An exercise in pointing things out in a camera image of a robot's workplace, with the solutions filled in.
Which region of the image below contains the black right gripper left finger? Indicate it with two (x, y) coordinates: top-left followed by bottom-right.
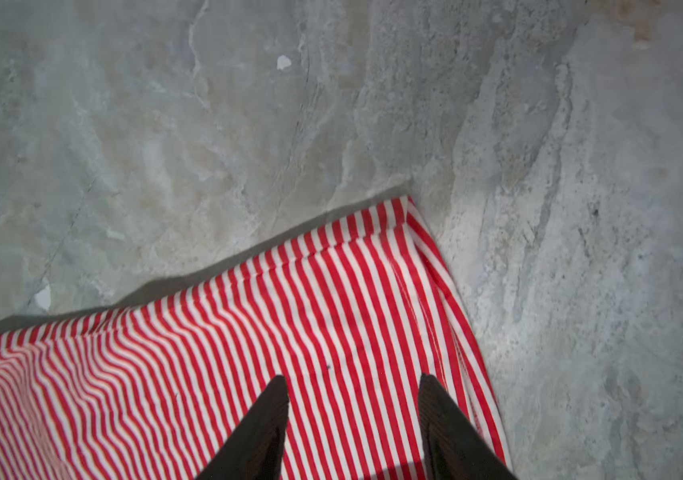
(196, 375), (289, 480)

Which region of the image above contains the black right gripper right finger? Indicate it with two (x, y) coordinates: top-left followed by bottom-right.
(417, 374), (515, 480)

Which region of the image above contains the red white striped tank top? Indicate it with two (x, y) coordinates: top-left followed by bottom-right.
(0, 197), (511, 479)

